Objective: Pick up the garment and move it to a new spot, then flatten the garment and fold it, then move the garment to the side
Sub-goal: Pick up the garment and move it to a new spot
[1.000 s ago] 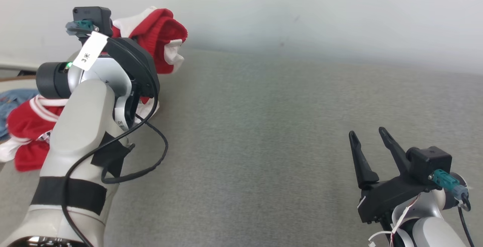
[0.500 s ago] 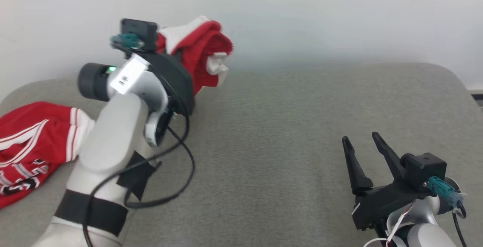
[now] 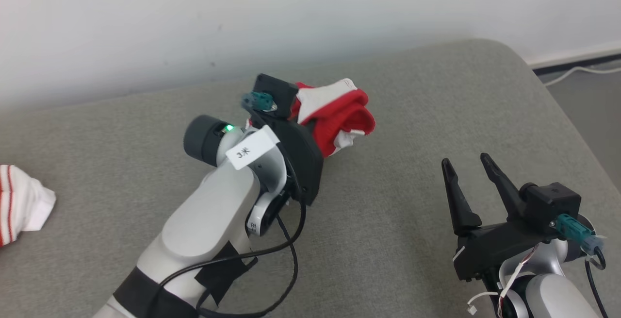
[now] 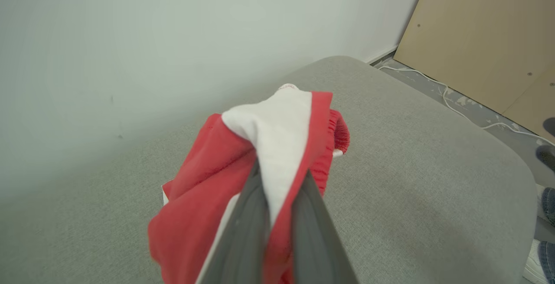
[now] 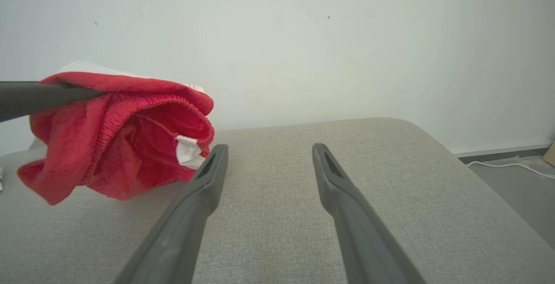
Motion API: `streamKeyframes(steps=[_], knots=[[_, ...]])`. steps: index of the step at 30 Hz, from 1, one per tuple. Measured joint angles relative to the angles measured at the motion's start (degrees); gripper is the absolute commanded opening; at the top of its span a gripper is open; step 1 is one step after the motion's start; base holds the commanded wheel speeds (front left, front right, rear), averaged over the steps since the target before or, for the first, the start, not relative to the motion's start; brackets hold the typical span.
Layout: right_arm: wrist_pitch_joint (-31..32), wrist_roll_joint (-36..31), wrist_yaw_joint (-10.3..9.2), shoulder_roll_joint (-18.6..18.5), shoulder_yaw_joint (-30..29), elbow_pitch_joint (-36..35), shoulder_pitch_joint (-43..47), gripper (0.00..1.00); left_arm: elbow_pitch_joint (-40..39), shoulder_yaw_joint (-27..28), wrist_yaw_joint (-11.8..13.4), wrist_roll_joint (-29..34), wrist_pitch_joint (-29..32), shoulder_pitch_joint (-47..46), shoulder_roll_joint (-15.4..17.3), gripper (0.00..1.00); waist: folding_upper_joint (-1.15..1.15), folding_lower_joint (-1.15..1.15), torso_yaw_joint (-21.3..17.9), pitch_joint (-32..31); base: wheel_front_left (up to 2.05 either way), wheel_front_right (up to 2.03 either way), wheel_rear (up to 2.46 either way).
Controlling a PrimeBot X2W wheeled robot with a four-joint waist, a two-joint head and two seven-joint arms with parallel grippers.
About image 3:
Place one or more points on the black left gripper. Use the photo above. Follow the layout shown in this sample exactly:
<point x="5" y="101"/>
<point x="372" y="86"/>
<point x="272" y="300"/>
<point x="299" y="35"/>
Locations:
<point x="303" y="162"/>

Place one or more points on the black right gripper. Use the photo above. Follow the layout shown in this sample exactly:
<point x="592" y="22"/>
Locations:
<point x="499" y="245"/>

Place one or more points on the red shorts white waistband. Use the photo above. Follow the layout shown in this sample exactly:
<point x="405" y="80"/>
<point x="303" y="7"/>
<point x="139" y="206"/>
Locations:
<point x="339" y="114"/>

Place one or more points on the red jersey white sleeves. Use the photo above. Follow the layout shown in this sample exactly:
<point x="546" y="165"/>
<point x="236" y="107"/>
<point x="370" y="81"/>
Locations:
<point x="22" y="201"/>

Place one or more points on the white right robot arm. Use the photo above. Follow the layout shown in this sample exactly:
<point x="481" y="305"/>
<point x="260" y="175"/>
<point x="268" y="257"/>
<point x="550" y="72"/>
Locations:
<point x="553" y="293"/>

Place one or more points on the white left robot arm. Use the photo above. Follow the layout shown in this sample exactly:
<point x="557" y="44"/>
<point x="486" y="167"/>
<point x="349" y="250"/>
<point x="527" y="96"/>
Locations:
<point x="208" y="221"/>

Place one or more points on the white paper label tag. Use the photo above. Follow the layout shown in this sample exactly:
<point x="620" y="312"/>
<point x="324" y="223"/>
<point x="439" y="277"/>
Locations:
<point x="250" y="149"/>

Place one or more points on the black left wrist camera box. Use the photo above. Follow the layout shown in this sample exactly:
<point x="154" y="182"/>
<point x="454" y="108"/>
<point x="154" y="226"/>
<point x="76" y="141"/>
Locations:
<point x="276" y="90"/>

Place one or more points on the dark wall baseboard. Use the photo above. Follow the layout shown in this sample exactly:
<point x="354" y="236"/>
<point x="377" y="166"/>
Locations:
<point x="577" y="63"/>

